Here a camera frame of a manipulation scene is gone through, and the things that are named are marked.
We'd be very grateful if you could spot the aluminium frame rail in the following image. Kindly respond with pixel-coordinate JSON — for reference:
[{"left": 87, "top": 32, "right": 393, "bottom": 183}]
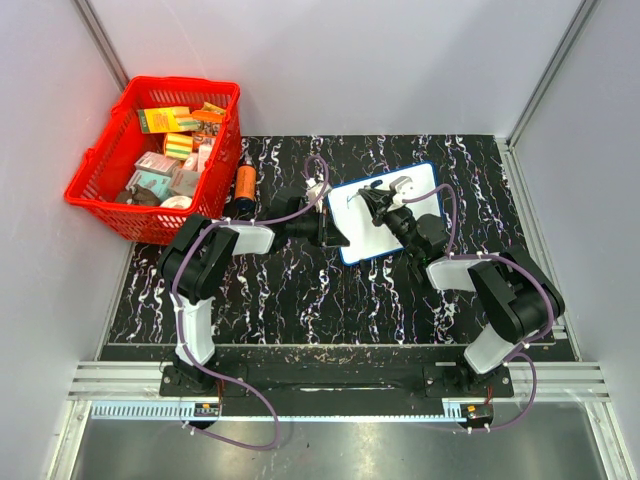
[{"left": 68, "top": 362, "right": 610, "bottom": 423}]

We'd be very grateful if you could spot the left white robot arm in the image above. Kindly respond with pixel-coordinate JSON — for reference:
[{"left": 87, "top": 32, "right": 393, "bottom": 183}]
[{"left": 158, "top": 194, "right": 350, "bottom": 396}]

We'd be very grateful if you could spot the white tape roll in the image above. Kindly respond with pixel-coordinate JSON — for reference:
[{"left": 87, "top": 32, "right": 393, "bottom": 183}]
[{"left": 160, "top": 195, "right": 192, "bottom": 210}]

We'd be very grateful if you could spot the yellow green box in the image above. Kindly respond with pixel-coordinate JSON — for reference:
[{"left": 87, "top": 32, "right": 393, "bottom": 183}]
[{"left": 137, "top": 106, "right": 192, "bottom": 134}]

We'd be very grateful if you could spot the red plastic shopping basket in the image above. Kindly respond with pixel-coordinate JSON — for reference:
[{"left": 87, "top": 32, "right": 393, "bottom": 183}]
[{"left": 64, "top": 76, "right": 242, "bottom": 245}]

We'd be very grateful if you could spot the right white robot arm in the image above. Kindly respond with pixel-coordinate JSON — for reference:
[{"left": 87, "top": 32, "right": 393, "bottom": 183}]
[{"left": 357, "top": 177, "right": 566, "bottom": 396}]

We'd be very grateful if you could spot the purple cable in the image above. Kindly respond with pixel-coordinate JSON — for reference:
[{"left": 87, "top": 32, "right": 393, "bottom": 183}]
[
  {"left": 172, "top": 155, "right": 331, "bottom": 450},
  {"left": 404, "top": 183, "right": 555, "bottom": 432}
]

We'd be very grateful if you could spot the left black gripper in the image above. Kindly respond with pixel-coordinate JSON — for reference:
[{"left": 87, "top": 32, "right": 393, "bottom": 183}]
[{"left": 287, "top": 208, "right": 348, "bottom": 250}]

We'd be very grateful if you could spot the teal white box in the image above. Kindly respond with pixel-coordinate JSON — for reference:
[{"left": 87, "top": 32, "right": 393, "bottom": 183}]
[{"left": 126, "top": 170, "right": 171, "bottom": 202}]

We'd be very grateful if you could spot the orange snack packet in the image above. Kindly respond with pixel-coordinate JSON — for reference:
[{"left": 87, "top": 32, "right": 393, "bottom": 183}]
[{"left": 191, "top": 102, "right": 226, "bottom": 136}]

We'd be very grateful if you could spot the pink white box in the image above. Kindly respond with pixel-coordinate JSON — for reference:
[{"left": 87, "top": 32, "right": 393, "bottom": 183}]
[{"left": 134, "top": 151, "right": 181, "bottom": 177}]

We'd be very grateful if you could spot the blue-framed whiteboard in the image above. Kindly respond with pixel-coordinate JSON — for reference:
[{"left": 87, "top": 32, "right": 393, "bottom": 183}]
[{"left": 328, "top": 162, "right": 437, "bottom": 266}]

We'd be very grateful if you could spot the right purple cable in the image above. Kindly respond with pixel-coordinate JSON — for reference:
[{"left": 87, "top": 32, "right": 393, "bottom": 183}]
[{"left": 404, "top": 183, "right": 555, "bottom": 432}]

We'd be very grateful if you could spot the striped yellow sponge pack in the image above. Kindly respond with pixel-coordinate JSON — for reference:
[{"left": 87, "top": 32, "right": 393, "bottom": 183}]
[{"left": 163, "top": 133, "right": 194, "bottom": 159}]

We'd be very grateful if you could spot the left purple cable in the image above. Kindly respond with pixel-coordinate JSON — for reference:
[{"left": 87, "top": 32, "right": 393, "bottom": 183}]
[{"left": 172, "top": 155, "right": 331, "bottom": 450}]

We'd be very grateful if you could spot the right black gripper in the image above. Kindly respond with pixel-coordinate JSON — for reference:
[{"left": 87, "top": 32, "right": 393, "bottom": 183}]
[{"left": 362, "top": 186, "right": 421, "bottom": 258}]

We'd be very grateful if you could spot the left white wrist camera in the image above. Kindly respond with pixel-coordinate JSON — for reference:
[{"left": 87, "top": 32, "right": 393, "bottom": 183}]
[{"left": 306, "top": 178, "right": 332, "bottom": 210}]

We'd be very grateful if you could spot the orange pump bottle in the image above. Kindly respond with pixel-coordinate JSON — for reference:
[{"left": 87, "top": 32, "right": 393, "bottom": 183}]
[{"left": 234, "top": 157, "right": 257, "bottom": 212}]

